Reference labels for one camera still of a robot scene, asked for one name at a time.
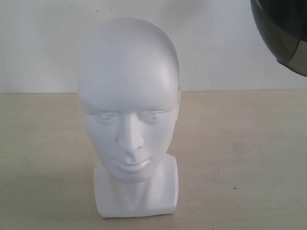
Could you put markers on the black helmet with tinted visor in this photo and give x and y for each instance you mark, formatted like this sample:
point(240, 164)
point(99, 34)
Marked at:
point(282, 25)

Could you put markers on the white mannequin head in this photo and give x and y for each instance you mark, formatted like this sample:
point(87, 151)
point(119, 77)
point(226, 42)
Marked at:
point(128, 84)

